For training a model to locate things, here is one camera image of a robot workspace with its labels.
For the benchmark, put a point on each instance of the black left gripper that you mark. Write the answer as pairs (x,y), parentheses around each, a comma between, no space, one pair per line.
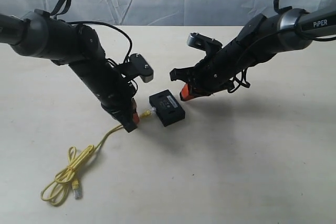
(117,99)

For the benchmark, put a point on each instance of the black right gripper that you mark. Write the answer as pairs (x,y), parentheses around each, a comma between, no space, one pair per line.
(214,73)

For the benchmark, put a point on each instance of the small black box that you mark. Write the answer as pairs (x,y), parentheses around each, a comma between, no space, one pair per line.
(167,108)

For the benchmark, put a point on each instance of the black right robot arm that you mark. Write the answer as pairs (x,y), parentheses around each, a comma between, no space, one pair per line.
(289,30)

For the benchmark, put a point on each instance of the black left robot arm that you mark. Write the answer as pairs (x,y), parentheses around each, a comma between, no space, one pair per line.
(77,46)

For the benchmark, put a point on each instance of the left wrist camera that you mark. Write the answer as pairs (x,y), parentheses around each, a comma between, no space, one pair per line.
(137,66)

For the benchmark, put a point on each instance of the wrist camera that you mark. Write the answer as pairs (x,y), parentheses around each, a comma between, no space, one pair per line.
(201,42)
(137,66)

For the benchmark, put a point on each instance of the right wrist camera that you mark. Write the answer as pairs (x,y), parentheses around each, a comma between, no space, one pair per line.
(201,42)

